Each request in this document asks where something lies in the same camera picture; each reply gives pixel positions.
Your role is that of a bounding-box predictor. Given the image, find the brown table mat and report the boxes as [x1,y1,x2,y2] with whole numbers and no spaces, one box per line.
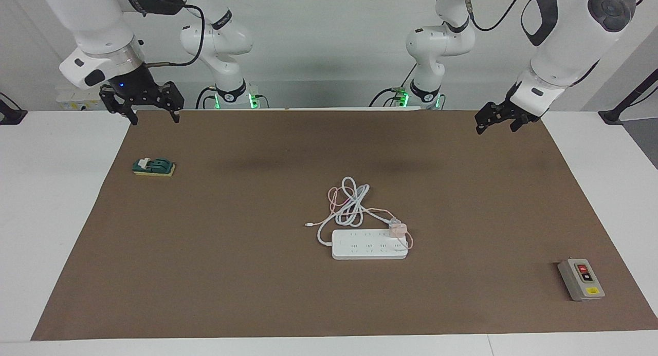
[31,109,658,341]

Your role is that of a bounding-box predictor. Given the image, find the white power strip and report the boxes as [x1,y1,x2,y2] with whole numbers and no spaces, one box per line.
[332,229,409,260]

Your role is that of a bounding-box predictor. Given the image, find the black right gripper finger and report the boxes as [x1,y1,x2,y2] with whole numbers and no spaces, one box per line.
[158,81,185,124]
[100,86,139,126]

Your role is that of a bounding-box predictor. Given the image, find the black right arm base cables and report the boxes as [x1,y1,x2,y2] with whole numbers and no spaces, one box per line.
[195,85,270,110]

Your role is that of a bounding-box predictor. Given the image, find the grey push-button switch box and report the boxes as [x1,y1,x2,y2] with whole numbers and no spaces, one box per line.
[558,258,606,302]

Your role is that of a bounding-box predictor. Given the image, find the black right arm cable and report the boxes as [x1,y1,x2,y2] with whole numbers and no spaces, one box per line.
[143,4,207,68]

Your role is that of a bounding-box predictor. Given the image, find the pink charging cable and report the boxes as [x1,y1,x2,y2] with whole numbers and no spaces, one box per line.
[305,186,415,252]

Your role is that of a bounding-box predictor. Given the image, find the white power strip cord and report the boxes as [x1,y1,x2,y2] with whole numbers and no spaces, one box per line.
[317,177,403,247]

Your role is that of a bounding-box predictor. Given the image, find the black left arm base cables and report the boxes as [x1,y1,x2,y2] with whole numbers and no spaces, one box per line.
[369,63,418,108]

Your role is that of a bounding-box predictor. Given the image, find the white wall socket box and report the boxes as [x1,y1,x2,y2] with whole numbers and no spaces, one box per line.
[56,86,104,111]

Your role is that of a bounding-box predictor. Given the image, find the black clamp mount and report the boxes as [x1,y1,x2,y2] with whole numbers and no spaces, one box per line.
[0,92,27,125]

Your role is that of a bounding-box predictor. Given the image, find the black clamp stand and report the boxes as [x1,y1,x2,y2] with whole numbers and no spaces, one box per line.
[599,68,658,125]

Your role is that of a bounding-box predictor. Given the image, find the black arm base cables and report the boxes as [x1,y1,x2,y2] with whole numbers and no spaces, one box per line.
[369,63,418,108]
[195,85,270,110]

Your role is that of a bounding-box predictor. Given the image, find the green knife switch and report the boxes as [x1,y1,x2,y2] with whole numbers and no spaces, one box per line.
[133,157,176,178]

